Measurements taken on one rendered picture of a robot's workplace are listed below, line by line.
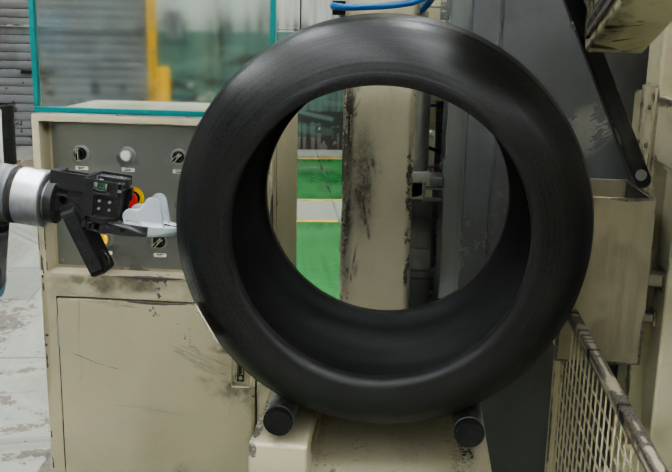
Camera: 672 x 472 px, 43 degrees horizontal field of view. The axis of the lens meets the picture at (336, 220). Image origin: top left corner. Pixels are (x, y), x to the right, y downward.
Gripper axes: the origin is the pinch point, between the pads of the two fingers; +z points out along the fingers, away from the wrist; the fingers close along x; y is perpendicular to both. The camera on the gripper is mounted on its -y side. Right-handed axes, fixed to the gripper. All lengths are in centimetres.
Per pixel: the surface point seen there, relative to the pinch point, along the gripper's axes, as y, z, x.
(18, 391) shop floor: -129, -105, 185
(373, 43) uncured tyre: 32.9, 26.4, -11.8
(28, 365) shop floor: -130, -113, 211
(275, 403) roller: -21.1, 19.7, -8.4
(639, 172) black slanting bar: 18, 72, 20
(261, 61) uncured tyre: 28.3, 11.6, -9.0
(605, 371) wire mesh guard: -8, 66, -8
